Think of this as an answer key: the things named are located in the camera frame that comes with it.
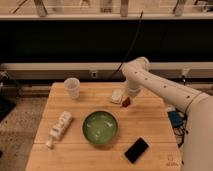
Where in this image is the red pepper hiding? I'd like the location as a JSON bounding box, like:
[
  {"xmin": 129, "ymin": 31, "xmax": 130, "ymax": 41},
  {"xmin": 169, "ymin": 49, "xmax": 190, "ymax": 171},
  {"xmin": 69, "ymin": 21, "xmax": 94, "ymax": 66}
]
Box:
[{"xmin": 122, "ymin": 97, "xmax": 131, "ymax": 107}]

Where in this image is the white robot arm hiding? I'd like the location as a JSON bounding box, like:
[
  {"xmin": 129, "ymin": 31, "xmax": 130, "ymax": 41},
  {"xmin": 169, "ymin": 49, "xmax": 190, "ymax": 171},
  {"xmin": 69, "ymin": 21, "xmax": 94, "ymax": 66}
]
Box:
[{"xmin": 122, "ymin": 57, "xmax": 213, "ymax": 171}]

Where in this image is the white sponge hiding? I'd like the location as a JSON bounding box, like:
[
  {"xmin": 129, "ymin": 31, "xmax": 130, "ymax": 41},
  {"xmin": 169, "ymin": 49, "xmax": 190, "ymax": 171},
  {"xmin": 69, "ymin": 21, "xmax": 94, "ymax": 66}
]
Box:
[{"xmin": 110, "ymin": 89, "xmax": 123, "ymax": 104}]

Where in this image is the blue connector box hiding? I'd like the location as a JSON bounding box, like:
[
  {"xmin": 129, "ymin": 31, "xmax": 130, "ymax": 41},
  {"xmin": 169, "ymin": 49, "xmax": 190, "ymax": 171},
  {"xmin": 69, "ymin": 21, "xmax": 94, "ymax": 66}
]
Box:
[{"xmin": 168, "ymin": 111, "xmax": 183, "ymax": 128}]

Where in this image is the green bowl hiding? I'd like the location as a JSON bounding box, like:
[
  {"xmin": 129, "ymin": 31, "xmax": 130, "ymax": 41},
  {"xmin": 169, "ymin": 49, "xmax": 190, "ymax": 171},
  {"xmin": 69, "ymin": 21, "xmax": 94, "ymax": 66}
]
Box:
[{"xmin": 82, "ymin": 111, "xmax": 118, "ymax": 145}]

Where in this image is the clear plastic cup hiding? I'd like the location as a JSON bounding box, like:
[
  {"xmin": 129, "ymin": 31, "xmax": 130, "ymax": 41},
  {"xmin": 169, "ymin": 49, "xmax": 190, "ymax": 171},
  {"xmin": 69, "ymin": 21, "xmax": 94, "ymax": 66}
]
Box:
[{"xmin": 64, "ymin": 77, "xmax": 80, "ymax": 99}]

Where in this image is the black smartphone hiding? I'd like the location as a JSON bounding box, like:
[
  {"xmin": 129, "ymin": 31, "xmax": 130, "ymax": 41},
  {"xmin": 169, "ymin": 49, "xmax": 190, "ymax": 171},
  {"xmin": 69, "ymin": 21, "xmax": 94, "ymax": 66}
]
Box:
[{"xmin": 124, "ymin": 137, "xmax": 149, "ymax": 164}]

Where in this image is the white plastic bottle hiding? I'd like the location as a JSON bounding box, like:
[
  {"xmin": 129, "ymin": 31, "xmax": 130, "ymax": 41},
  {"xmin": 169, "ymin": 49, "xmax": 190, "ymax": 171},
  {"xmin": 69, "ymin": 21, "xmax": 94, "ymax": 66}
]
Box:
[{"xmin": 46, "ymin": 111, "xmax": 72, "ymax": 149}]

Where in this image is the white wall outlet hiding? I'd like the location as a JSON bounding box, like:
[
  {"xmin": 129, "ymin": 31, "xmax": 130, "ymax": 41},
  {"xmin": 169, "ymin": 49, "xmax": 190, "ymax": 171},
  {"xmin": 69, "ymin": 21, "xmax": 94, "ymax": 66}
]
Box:
[{"xmin": 91, "ymin": 71, "xmax": 98, "ymax": 78}]

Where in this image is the black hanging cable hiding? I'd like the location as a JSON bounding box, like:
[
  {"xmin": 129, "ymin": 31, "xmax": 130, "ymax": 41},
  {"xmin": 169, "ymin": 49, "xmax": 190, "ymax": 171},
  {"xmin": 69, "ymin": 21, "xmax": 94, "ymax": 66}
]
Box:
[{"xmin": 107, "ymin": 10, "xmax": 144, "ymax": 80}]

